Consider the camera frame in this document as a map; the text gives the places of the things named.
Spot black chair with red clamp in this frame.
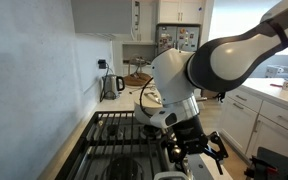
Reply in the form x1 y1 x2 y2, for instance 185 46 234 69
244 147 288 180

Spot stainless steel refrigerator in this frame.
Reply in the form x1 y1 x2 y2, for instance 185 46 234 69
156 24 200 54

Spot white island cabinets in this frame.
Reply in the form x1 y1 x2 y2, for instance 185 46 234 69
219 78 288 159

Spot white upper cabinets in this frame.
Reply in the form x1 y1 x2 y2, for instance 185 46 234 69
158 0 205 24

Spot round wooden tray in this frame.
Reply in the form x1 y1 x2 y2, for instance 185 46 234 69
124 73 151 86

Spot white pot rim foreground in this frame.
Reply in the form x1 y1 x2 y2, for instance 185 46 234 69
154 171 189 180

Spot black wall plug adapter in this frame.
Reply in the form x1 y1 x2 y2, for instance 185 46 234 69
98 59 106 69

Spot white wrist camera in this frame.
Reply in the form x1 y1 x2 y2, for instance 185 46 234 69
150 110 177 128

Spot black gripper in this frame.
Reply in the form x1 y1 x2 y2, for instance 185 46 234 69
167 116 228 175

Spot white pot lid steel handle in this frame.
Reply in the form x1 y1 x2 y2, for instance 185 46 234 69
133 92 162 108

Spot white cooking pot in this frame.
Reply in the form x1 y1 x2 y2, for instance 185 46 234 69
133 91 165 125

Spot stainless steel electric kettle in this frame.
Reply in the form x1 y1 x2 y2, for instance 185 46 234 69
102 74 125 100

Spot grey range hood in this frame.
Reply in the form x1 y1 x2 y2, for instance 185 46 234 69
71 0 135 40

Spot black gas stove cooktop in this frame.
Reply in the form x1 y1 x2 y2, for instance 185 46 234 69
54 110 214 180

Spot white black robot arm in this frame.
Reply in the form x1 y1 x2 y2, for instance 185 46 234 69
150 0 288 162

